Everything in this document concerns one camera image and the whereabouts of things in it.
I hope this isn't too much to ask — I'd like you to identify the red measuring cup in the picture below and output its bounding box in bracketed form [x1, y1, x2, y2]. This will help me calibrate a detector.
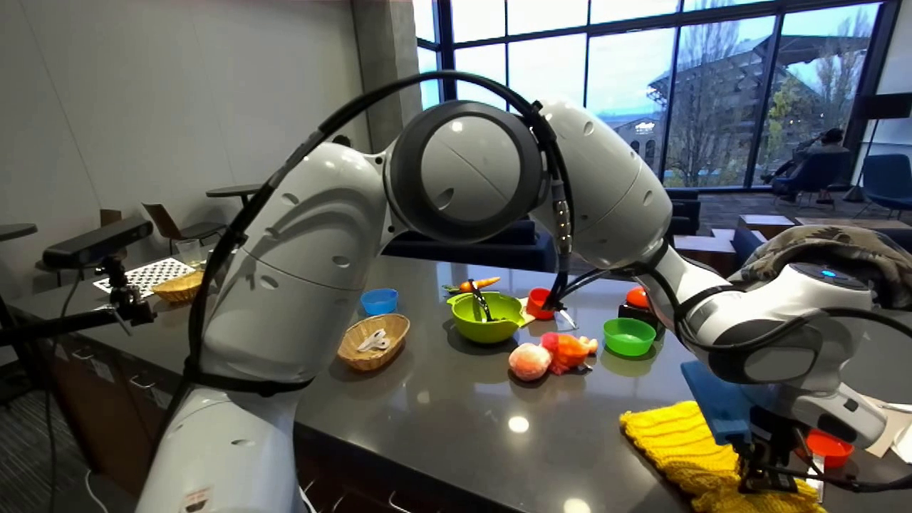
[798, 427, 859, 475]

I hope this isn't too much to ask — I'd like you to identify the small red cup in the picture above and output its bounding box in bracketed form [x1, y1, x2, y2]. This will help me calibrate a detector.
[521, 284, 558, 325]

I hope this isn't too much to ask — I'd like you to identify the round wicker basket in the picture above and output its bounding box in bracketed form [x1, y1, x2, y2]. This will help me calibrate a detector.
[333, 310, 417, 375]

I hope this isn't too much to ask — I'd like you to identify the yellow knitted towel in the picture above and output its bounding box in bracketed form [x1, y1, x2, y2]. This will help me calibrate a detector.
[615, 395, 832, 513]

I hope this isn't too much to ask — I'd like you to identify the black camera on stand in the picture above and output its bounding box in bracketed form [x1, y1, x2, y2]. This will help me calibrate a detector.
[0, 216, 159, 350]

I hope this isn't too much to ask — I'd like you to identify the small green bowl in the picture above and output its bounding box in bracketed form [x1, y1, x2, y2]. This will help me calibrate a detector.
[601, 314, 662, 362]

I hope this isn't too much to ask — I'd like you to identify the checkerboard calibration sheet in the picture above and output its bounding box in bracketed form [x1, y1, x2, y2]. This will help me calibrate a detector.
[91, 254, 199, 300]

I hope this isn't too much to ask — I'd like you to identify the seated person by window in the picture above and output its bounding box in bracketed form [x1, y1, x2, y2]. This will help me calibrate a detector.
[771, 124, 855, 206]

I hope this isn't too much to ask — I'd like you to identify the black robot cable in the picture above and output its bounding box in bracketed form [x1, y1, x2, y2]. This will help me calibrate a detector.
[184, 67, 912, 495]

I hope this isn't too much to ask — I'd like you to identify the pink orange plush toy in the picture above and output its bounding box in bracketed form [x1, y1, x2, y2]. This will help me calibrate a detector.
[538, 328, 601, 375]

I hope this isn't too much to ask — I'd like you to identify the small blue bowl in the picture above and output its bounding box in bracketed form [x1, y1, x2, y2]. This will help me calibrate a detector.
[357, 284, 405, 320]

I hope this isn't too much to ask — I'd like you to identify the black round table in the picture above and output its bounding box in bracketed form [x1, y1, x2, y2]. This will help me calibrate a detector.
[206, 181, 266, 206]

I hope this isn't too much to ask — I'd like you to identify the lime green plastic bowl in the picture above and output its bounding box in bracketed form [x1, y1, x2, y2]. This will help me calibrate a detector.
[444, 288, 536, 347]

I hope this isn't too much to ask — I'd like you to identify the shallow wicker basket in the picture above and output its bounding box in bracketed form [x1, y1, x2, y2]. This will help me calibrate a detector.
[152, 267, 208, 308]

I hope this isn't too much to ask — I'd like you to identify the orange toy carrot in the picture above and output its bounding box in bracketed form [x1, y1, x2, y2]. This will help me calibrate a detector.
[449, 273, 503, 297]

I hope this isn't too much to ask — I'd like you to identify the dark spoon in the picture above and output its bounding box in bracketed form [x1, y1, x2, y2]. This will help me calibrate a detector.
[470, 288, 496, 325]

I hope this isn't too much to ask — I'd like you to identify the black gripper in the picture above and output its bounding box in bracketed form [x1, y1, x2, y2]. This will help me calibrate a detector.
[735, 401, 813, 495]

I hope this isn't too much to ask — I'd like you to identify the peach round plush toy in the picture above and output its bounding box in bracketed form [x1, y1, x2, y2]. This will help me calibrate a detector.
[506, 338, 556, 385]

